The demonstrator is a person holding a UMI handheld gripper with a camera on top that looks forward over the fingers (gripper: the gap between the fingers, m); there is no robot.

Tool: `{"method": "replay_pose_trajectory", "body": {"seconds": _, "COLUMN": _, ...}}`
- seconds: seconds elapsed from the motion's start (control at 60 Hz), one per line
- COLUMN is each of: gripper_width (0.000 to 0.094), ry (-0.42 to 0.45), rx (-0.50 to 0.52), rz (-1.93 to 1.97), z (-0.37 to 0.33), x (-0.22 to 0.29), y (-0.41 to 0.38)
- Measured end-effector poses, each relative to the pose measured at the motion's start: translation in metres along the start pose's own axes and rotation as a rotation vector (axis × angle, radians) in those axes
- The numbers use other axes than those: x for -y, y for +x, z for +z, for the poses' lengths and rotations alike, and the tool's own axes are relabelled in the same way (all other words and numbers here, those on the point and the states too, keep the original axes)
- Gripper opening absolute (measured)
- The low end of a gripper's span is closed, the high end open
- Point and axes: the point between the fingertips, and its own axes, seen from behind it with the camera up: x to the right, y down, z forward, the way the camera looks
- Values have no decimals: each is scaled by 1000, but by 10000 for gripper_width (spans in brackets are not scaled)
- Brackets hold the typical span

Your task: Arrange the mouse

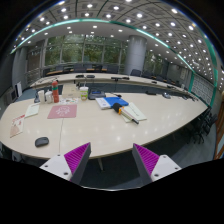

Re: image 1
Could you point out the dark grey computer mouse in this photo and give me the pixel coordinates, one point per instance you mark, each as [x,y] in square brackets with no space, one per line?
[42,141]

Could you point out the black office chair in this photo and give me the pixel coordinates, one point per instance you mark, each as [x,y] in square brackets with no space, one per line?
[135,72]

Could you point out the pink mouse pad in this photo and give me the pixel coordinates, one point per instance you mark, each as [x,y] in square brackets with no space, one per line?
[63,111]

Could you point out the grey round pillar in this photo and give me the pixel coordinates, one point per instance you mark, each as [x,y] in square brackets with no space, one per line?
[135,54]

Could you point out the black orange handled tool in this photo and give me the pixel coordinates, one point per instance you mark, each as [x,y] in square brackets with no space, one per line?
[121,111]

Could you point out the light green paper sheet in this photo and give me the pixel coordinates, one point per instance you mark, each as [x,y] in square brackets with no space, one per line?
[32,109]

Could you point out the colourful sticker sheet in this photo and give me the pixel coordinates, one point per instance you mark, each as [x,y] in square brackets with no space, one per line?
[68,101]

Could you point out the white plastic container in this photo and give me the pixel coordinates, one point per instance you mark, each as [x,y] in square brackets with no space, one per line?
[49,97]

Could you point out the red drink bottle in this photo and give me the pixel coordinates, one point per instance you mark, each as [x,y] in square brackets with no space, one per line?
[55,91]

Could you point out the white book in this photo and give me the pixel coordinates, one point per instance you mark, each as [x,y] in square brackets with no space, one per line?
[103,104]

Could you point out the dark electronic device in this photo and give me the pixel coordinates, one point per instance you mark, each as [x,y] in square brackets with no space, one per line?
[93,94]

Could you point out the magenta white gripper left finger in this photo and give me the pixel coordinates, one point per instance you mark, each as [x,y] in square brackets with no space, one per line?
[71,165]

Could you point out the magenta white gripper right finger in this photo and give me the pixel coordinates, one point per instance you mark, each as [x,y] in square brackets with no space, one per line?
[151,166]

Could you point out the blue folder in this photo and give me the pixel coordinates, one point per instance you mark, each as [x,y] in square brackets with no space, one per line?
[112,100]

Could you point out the pale green paper sheet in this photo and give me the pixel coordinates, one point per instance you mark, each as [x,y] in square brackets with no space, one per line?
[135,112]

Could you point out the long back conference table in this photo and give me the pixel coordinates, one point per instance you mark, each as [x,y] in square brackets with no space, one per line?
[95,78]

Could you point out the white cup green lid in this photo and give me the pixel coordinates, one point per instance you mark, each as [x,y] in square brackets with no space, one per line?
[84,93]

